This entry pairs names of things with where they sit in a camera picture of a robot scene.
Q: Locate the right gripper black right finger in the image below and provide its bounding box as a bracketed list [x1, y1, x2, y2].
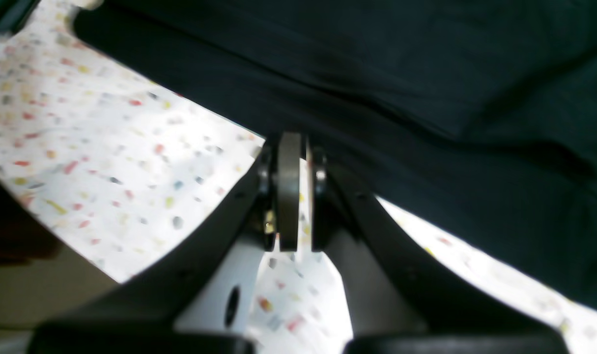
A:
[306, 146, 561, 340]

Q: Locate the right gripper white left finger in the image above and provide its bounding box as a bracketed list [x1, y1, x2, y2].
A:
[38, 132, 302, 340]

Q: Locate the black t-shirt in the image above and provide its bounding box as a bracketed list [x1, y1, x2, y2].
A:
[72, 0, 597, 309]

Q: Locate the terrazzo pattern tablecloth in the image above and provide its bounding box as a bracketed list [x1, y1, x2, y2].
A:
[0, 0, 597, 354]

